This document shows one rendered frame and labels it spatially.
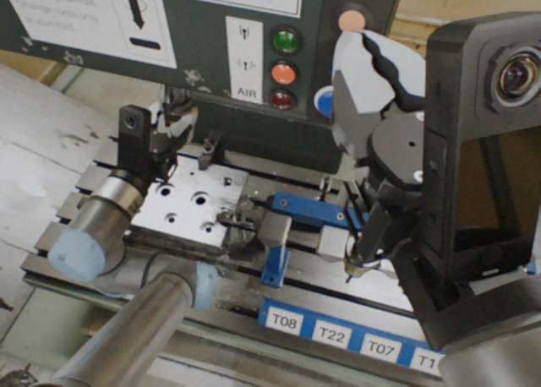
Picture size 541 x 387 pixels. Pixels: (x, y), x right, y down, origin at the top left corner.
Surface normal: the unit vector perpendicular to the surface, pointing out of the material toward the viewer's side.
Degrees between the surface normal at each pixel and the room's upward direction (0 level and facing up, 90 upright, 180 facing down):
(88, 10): 90
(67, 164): 24
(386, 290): 0
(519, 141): 58
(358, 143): 0
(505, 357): 44
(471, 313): 50
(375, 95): 0
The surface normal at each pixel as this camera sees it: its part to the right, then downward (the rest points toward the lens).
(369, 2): -0.26, 0.80
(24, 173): 0.41, -0.43
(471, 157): 0.18, 0.40
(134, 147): -0.26, 0.36
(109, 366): 0.60, -0.77
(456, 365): -0.95, 0.09
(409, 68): 0.03, -0.56
